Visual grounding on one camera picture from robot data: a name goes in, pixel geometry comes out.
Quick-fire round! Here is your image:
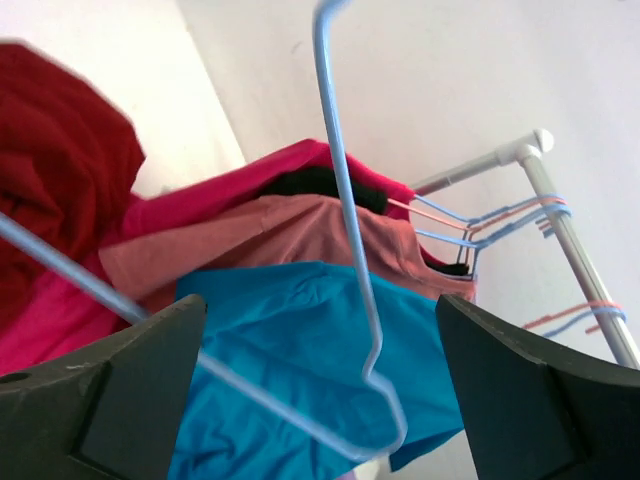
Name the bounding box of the blue hanger on rack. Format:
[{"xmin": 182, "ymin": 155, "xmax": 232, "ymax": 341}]
[{"xmin": 413, "ymin": 195, "xmax": 566, "ymax": 225}]

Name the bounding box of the light blue wire hanger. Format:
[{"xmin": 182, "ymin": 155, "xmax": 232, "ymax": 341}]
[{"xmin": 1, "ymin": 1, "xmax": 407, "ymax": 462}]

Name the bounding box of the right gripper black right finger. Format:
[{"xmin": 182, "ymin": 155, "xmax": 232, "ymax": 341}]
[{"xmin": 436, "ymin": 295, "xmax": 639, "ymax": 480}]

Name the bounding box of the magenta pink t-shirt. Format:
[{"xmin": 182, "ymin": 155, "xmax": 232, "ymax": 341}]
[{"xmin": 0, "ymin": 138, "xmax": 417, "ymax": 377}]

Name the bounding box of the white clothes rack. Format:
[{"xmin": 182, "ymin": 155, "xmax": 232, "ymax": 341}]
[{"xmin": 415, "ymin": 129, "xmax": 639, "ymax": 369}]

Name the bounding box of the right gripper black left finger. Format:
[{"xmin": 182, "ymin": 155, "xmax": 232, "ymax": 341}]
[{"xmin": 1, "ymin": 295, "xmax": 207, "ymax": 480}]

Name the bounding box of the blue hanger under teal shirt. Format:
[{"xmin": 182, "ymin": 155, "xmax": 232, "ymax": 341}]
[{"xmin": 416, "ymin": 206, "xmax": 572, "ymax": 278}]

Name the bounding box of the dark red t-shirt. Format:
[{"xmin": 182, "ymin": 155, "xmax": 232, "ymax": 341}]
[{"xmin": 0, "ymin": 42, "xmax": 147, "ymax": 334}]

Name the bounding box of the salmon pink t-shirt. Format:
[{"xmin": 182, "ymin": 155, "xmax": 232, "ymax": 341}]
[{"xmin": 99, "ymin": 195, "xmax": 476, "ymax": 309}]

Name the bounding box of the teal blue t-shirt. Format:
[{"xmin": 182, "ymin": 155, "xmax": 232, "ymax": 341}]
[{"xmin": 169, "ymin": 262, "xmax": 463, "ymax": 479}]

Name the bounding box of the pink hanger on rack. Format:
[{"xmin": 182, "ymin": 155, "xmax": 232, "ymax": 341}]
[{"xmin": 387, "ymin": 195, "xmax": 568, "ymax": 234}]

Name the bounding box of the black garment on hanger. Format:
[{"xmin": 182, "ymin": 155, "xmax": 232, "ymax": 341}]
[{"xmin": 258, "ymin": 166, "xmax": 388, "ymax": 215}]

